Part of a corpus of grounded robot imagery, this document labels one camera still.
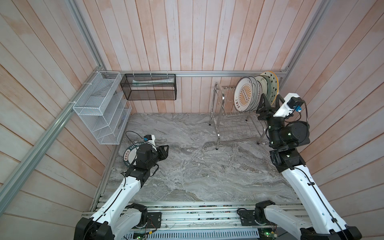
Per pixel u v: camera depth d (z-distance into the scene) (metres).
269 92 0.73
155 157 0.68
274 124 0.52
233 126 1.07
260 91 0.75
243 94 0.83
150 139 0.72
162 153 0.71
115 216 0.45
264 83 0.76
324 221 0.38
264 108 0.52
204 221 0.75
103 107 0.67
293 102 0.44
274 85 0.75
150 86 1.04
